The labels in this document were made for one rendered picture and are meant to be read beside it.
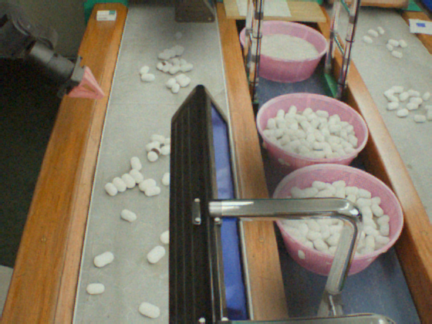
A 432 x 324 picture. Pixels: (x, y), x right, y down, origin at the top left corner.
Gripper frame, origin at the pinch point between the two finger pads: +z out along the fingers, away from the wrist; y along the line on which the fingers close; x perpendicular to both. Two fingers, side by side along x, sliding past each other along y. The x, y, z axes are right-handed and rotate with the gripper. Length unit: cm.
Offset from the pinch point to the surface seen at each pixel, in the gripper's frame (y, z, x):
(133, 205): -27.1, 12.3, 0.6
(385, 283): -44, 54, -26
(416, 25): 56, 80, -58
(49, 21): 151, -5, 71
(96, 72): 21.1, 1.1, 7.5
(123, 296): -50, 12, 1
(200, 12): -6.9, 2.1, -32.5
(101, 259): -43.1, 7.1, 2.1
